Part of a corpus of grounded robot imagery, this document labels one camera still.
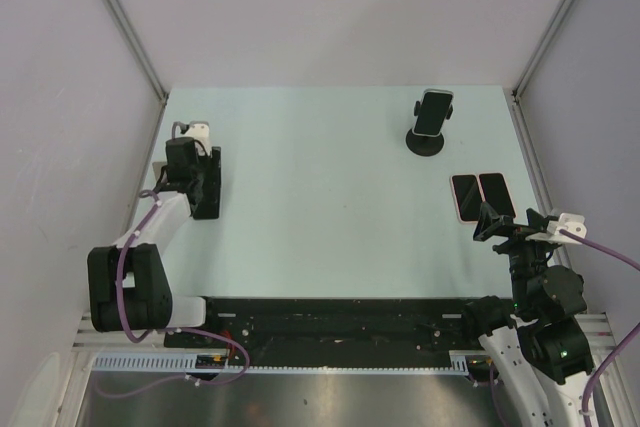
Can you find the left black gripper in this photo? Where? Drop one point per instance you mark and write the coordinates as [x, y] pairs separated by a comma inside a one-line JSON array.
[[199, 157]]

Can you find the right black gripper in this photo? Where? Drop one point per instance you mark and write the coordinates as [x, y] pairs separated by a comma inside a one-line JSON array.
[[491, 223]]

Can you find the black phone stand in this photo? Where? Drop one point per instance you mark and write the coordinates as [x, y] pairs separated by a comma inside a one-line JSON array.
[[216, 154]]

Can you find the pink phone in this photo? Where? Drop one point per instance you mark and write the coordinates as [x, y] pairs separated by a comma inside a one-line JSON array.
[[467, 196], [496, 193]]

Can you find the white silver phone stand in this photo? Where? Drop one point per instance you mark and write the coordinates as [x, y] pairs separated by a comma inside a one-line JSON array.
[[160, 169]]

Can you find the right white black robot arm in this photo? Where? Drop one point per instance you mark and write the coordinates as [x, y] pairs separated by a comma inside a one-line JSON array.
[[535, 344]]

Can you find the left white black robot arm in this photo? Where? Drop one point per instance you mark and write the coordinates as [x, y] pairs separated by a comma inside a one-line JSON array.
[[129, 290]]

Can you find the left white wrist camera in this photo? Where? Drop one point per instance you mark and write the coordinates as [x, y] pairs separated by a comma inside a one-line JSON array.
[[196, 130]]

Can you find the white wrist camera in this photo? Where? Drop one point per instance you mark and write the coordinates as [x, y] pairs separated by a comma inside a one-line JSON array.
[[196, 130], [566, 228]]

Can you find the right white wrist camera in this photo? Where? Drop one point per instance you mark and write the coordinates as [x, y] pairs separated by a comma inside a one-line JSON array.
[[566, 228]]

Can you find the black round-base phone mount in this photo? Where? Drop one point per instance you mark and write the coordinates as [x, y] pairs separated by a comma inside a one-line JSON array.
[[424, 146]]

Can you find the white phone in car mount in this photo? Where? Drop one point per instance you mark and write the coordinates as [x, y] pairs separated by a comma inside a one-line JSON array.
[[431, 112]]

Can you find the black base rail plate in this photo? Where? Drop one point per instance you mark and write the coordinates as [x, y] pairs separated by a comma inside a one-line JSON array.
[[334, 333]]

